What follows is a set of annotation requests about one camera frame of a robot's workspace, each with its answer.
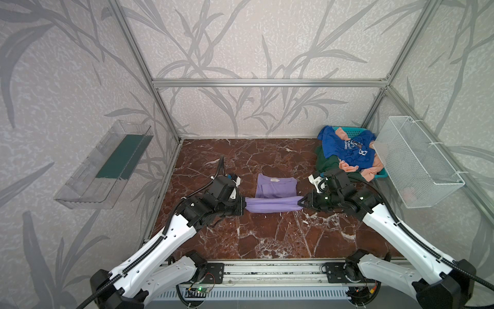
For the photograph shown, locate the purple t-shirt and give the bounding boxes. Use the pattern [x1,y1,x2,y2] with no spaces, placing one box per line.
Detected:
[245,174,302,214]

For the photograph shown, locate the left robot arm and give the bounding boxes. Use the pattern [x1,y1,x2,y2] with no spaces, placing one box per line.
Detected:
[78,158,246,308]

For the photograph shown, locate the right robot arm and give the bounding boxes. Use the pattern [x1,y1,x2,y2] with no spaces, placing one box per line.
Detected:
[298,169,493,308]

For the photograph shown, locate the green t-shirt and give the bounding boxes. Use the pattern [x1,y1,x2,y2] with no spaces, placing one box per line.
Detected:
[315,145,365,181]

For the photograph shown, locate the pink t-shirt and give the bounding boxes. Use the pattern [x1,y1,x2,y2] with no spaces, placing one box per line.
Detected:
[335,127,385,182]

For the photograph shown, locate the blue t-shirt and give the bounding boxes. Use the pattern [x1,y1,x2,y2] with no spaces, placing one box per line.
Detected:
[317,126,376,169]

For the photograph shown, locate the teal plastic basket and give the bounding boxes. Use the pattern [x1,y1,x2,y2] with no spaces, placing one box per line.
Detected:
[334,127,388,181]

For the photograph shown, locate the left circuit board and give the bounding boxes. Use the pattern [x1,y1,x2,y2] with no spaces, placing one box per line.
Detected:
[185,286,214,299]

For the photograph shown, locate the right wiring bundle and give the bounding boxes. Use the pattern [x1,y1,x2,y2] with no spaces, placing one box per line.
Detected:
[345,283,381,308]

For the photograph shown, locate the clear plastic tray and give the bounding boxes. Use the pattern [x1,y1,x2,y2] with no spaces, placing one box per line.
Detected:
[54,121,154,210]

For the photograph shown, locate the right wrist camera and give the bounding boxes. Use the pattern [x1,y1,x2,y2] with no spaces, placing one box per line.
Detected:
[308,175,325,193]

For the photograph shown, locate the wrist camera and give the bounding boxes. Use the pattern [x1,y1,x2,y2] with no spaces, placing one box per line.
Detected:
[227,173,241,200]
[308,175,325,193]

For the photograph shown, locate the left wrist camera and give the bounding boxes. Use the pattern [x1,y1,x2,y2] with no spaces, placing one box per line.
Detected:
[227,173,241,200]

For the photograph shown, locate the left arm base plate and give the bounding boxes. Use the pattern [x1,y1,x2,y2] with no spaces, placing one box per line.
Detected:
[191,263,225,284]

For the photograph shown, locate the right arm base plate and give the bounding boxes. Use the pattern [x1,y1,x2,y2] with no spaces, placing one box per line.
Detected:
[321,261,360,283]

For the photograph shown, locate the aluminium front rail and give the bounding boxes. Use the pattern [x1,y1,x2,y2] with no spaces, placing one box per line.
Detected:
[111,259,437,288]

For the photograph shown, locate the white wire basket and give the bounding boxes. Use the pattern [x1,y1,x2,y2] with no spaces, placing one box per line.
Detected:
[374,116,465,209]

